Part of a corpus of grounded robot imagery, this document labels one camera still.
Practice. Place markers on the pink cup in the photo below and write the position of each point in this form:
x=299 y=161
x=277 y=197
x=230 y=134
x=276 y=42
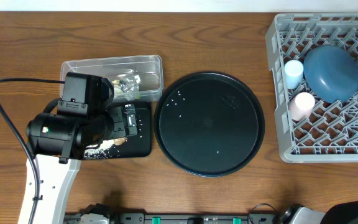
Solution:
x=301 y=106

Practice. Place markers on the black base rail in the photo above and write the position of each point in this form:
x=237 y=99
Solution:
x=140 y=218

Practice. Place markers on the dark blue plate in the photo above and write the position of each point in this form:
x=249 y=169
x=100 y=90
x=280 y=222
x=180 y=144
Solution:
x=331 y=73

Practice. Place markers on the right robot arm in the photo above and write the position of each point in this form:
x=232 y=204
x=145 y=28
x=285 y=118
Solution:
x=342 y=213

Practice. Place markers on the pile of white rice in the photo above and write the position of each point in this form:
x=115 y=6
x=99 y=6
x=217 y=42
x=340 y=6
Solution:
x=136 y=146

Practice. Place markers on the brown food scrap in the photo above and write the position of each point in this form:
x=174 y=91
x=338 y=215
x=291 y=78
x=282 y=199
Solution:
x=120 y=141

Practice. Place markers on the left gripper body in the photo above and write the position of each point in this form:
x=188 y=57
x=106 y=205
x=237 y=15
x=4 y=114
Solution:
x=130 y=119

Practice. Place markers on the grey dishwasher rack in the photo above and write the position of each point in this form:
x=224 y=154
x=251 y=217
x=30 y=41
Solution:
x=330 y=134

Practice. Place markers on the black rectangular tray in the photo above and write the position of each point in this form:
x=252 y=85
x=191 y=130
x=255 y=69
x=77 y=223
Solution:
x=137 y=122

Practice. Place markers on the round black tray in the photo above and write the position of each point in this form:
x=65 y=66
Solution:
x=209 y=124

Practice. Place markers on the clear plastic bin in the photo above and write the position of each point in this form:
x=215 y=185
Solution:
x=148 y=67

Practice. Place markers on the foil wrapper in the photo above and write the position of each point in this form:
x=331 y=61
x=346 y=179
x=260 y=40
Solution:
x=130 y=84

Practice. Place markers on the light blue cup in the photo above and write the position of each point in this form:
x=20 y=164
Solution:
x=294 y=73

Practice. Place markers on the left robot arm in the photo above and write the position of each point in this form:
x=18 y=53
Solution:
x=58 y=145

